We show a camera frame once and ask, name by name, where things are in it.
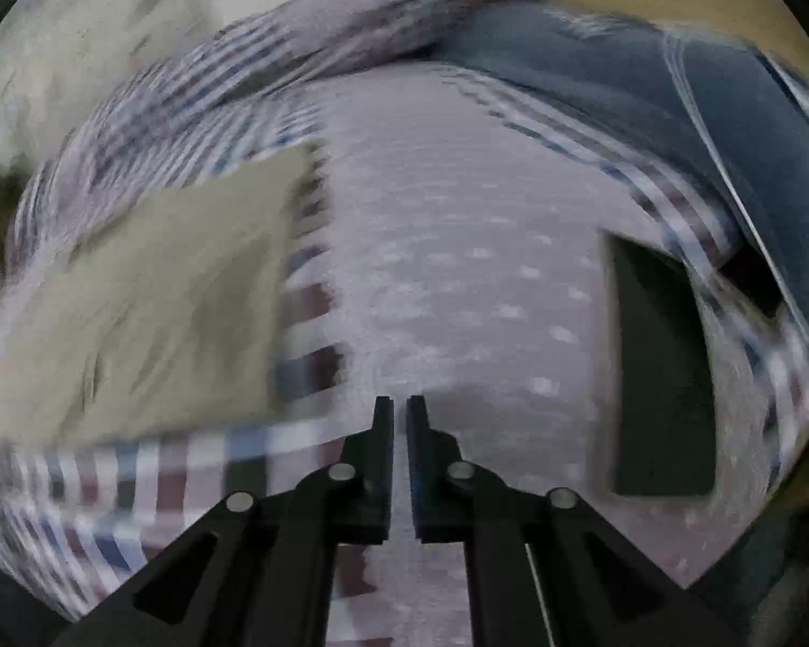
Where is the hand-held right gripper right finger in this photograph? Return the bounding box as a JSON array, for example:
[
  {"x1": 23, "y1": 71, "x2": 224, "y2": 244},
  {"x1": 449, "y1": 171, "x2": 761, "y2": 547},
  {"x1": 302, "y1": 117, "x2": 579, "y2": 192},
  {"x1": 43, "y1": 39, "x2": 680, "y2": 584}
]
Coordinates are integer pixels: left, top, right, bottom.
[{"x1": 406, "y1": 394, "x2": 749, "y2": 647}]

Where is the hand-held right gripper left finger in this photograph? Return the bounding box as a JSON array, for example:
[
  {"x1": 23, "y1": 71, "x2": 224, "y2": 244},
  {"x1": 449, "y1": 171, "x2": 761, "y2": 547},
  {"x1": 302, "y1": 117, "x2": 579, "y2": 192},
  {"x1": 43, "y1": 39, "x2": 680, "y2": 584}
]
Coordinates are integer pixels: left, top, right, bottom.
[{"x1": 52, "y1": 394, "x2": 395, "y2": 647}]

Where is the khaki garment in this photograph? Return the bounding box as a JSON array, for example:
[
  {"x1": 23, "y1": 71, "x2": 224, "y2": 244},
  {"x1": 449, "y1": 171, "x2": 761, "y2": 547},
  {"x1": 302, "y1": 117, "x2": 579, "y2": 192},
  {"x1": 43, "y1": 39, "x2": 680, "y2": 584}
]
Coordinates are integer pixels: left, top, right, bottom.
[{"x1": 0, "y1": 141, "x2": 325, "y2": 449}]

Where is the black smartphone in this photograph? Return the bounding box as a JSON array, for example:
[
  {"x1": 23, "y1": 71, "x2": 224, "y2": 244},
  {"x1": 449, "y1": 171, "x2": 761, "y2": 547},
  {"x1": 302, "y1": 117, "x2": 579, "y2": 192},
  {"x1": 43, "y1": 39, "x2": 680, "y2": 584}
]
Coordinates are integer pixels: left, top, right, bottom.
[{"x1": 600, "y1": 229, "x2": 719, "y2": 500}]

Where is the blue plush pillow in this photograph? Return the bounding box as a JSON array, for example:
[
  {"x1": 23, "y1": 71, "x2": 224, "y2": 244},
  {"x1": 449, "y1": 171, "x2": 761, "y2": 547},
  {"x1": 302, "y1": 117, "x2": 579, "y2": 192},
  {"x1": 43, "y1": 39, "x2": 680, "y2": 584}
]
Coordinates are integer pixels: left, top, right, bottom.
[{"x1": 438, "y1": 0, "x2": 809, "y2": 378}]

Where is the checkered dotted quilt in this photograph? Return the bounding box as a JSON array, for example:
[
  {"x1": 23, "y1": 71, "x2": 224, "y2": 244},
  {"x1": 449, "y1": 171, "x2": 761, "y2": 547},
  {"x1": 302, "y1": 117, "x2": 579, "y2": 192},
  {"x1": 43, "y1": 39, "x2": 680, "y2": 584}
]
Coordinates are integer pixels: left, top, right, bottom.
[{"x1": 6, "y1": 0, "x2": 540, "y2": 237}]

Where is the pineapple print curtain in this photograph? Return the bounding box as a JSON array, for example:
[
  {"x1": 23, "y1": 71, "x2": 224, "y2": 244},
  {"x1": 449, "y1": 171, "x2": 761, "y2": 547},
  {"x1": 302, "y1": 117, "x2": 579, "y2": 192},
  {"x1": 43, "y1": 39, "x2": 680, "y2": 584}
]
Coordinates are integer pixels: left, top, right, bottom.
[{"x1": 0, "y1": 0, "x2": 210, "y2": 183}]

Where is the white cable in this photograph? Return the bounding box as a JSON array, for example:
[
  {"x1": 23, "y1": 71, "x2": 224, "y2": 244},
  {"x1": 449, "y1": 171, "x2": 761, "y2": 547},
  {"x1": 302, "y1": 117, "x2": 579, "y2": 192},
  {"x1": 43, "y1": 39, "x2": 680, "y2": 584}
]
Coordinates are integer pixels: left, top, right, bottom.
[{"x1": 661, "y1": 33, "x2": 809, "y2": 392}]

